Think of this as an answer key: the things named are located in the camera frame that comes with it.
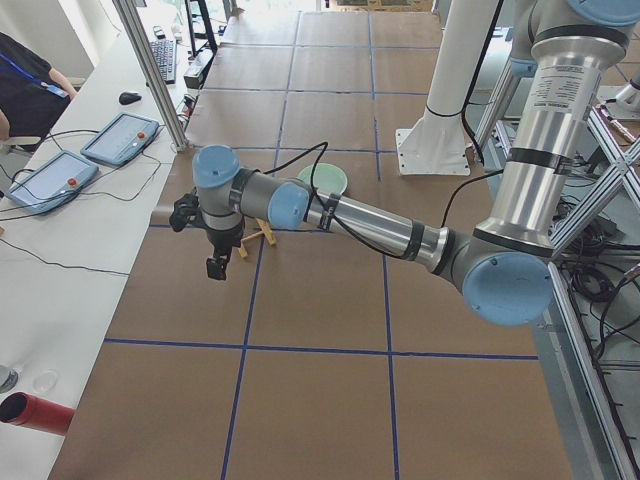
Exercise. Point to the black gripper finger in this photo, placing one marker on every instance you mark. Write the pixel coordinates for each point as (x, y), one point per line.
(223, 264)
(214, 268)

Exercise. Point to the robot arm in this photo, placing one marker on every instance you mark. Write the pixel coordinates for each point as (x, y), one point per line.
(501, 268)

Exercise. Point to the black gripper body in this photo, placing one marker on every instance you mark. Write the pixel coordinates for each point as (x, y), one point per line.
(222, 240)

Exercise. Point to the black computer mouse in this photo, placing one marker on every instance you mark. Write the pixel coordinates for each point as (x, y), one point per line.
(128, 97)

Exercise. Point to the far teach pendant tablet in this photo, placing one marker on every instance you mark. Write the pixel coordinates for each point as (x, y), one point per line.
(121, 140)

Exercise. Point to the light green plate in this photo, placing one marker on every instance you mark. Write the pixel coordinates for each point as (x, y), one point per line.
(326, 177)

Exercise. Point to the black keyboard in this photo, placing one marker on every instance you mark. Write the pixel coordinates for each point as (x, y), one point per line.
(164, 54)

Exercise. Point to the aluminium frame post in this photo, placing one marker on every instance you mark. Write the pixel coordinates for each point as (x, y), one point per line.
(135, 31)

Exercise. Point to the red cylinder bottle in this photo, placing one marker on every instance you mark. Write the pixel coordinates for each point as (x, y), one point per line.
(29, 411)

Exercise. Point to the near teach pendant tablet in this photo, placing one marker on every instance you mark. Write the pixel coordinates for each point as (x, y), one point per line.
(56, 182)

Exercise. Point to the clear plastic lid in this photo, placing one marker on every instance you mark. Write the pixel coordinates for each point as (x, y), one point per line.
(45, 381)

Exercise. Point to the aluminium frame structure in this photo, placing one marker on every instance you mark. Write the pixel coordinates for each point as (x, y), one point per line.
(590, 334)

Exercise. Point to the wooden dish rack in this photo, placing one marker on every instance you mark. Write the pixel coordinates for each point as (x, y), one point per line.
(264, 232)

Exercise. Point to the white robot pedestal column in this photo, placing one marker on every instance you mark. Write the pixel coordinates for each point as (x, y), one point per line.
(436, 144)

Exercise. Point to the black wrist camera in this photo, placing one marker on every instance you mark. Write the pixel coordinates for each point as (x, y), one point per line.
(186, 211)

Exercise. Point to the person in black shirt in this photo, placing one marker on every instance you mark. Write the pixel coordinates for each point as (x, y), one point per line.
(34, 94)

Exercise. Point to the teach pendant tablet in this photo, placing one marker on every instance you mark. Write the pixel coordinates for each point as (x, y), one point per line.
(121, 140)
(56, 182)

